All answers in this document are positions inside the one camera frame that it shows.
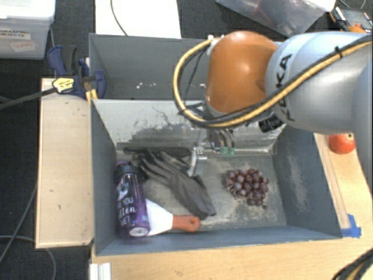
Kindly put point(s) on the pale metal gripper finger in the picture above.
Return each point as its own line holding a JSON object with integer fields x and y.
{"x": 200, "y": 164}
{"x": 191, "y": 163}

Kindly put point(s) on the dark grey glove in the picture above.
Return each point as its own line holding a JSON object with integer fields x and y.
{"x": 186, "y": 188}

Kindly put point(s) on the dark red grape bunch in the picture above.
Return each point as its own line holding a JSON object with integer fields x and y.
{"x": 247, "y": 187}

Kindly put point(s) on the grey metal bin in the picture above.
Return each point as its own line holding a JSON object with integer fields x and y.
{"x": 250, "y": 214}

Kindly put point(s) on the purple plastic water bottle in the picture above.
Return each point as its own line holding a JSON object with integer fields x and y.
{"x": 131, "y": 203}

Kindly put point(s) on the orange fruit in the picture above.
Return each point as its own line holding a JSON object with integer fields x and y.
{"x": 341, "y": 144}

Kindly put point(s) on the pale wood board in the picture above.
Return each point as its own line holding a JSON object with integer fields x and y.
{"x": 65, "y": 168}

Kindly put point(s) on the black cylinder on white bracket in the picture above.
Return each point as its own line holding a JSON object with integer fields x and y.
{"x": 269, "y": 124}

